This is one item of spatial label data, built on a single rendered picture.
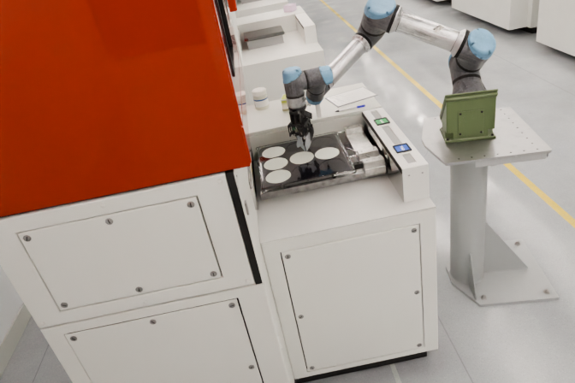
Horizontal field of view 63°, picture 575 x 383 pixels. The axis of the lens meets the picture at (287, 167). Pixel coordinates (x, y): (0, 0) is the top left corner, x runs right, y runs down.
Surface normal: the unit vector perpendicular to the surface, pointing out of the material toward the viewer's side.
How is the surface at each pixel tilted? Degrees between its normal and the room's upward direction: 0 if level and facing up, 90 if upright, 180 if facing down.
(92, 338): 90
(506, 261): 90
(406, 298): 90
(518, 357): 0
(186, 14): 90
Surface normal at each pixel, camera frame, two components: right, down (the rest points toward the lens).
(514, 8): 0.11, 0.47
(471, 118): -0.10, 0.50
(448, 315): -0.17, -0.86
